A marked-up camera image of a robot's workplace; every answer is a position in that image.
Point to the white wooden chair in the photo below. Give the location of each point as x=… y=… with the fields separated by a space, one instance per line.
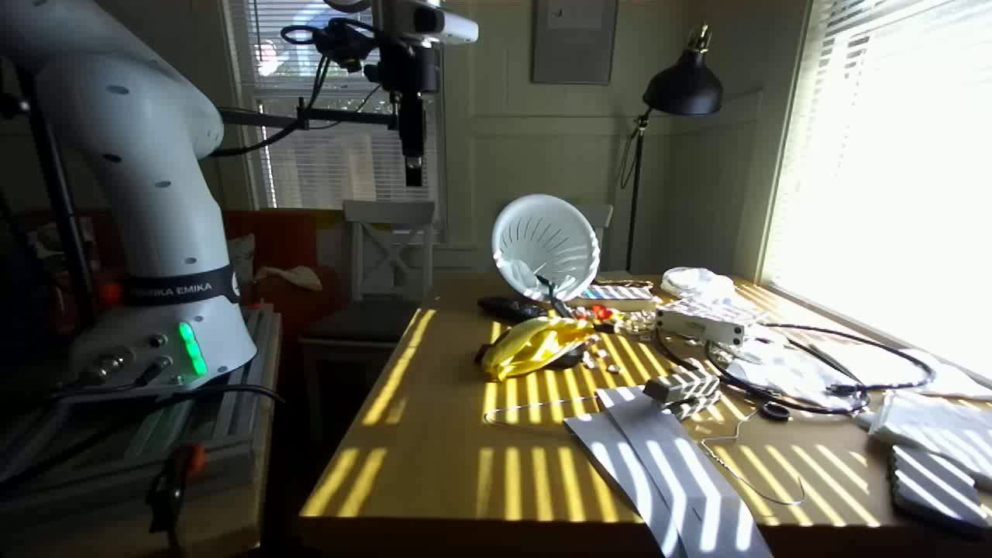
x=388 y=252

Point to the red plastic disc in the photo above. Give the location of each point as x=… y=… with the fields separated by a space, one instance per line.
x=602 y=312

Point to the white window blind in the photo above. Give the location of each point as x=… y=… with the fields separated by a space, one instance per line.
x=889 y=175

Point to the dark notebook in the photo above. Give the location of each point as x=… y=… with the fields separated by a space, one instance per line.
x=939 y=496

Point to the grey striped cloth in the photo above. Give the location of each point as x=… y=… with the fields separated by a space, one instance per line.
x=662 y=465

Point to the yellow banana bag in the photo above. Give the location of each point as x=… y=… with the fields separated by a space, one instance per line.
x=530 y=346

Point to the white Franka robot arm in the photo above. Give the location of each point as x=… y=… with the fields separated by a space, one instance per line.
x=135 y=157

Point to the curtained window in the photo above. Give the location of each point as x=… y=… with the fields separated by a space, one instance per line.
x=331 y=167

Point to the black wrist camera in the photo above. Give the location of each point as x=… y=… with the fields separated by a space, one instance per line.
x=343 y=46

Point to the white crumpled cloth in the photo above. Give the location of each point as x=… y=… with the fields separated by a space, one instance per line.
x=702 y=288

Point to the white cloth on cabinet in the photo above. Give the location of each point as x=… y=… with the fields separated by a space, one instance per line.
x=288 y=277

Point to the small grey striped box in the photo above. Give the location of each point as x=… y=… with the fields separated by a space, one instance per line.
x=683 y=390

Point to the black spatula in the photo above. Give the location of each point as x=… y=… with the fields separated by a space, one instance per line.
x=559 y=297

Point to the white paper stack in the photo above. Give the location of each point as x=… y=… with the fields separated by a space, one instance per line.
x=933 y=429

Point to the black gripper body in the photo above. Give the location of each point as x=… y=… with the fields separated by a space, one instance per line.
x=413 y=114

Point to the red brown cabinet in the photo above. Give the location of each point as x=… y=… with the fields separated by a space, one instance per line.
x=288 y=236

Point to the small black remote control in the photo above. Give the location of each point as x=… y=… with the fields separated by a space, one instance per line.
x=511 y=309

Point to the black desk lamp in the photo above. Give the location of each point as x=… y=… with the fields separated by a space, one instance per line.
x=683 y=90

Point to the white slotted colander bowl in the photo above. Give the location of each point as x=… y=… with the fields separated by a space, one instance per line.
x=548 y=247

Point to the grey wall frame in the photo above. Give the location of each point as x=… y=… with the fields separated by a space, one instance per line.
x=574 y=42

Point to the folded beige towel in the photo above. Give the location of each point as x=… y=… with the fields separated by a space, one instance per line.
x=615 y=294

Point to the silver patterned cloth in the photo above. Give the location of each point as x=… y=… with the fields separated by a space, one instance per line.
x=791 y=369

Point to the grey metal robot stand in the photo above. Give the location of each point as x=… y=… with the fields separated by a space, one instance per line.
x=95 y=465

